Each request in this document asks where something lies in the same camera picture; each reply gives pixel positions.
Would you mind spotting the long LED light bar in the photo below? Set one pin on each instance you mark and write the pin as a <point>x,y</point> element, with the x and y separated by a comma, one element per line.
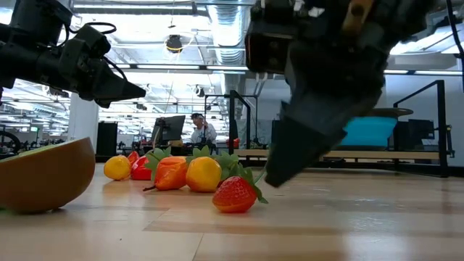
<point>181,67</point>

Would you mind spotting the red object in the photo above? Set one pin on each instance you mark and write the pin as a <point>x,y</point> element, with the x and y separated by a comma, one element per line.
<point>237,142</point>

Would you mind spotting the toy strawberry long stem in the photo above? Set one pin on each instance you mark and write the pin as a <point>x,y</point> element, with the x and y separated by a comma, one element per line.
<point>233,195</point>

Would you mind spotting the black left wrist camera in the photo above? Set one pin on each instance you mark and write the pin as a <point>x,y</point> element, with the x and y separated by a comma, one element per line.
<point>87,45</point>

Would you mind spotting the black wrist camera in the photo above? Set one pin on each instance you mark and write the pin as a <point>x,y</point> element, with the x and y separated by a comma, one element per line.
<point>87,45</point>
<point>272,47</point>

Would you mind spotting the person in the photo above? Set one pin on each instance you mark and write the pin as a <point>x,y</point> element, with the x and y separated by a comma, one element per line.
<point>203,132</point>

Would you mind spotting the blue collapsible bowl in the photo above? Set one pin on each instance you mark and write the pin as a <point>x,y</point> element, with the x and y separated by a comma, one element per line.
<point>369,132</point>

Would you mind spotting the yellow-orange toy fruit with leaf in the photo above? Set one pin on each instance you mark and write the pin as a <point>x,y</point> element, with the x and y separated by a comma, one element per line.
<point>203,175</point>

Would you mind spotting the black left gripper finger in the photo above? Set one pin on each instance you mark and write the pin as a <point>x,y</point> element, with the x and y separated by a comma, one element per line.
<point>108,87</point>

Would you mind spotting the black hanging camera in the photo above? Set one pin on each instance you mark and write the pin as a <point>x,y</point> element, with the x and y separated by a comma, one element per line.
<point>174,42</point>

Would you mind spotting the black computer monitor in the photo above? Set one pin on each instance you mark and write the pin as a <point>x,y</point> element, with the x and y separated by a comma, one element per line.
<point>170,128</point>

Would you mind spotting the wide black cabinet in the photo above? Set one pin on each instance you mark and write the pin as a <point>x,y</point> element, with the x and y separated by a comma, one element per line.
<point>417,134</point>

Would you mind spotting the small orange toy fruit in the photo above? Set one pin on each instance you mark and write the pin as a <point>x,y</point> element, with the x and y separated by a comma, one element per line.
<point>116,167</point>

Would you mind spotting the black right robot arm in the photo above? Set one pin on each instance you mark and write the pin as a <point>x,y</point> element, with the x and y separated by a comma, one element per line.
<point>391,18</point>

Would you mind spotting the red toy bell pepper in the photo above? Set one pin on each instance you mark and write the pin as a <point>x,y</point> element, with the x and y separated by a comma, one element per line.
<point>139,170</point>

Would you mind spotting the black aluminium table frame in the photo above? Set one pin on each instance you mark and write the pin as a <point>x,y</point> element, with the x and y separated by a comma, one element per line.
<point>457,171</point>

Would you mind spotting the orange toy fruit with leaf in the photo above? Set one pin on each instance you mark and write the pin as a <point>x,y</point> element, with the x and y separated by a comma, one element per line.
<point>172,174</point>

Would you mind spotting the red toy strawberry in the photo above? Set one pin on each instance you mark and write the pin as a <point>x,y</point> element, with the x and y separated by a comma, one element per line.
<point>232,163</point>

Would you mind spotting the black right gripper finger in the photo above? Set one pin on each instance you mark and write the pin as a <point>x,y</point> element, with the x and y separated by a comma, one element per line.
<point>282,145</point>
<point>322,134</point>

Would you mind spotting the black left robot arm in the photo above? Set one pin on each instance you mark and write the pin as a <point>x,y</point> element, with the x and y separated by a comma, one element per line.
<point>21,54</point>

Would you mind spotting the tall black cabinet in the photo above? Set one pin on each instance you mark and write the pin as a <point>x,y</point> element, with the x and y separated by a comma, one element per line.
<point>107,141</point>

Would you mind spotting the silver ventilation duct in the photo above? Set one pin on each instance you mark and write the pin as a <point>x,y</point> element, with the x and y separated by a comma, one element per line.
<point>228,29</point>

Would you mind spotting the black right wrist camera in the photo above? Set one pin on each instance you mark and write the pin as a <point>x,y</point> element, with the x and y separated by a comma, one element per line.
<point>272,47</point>

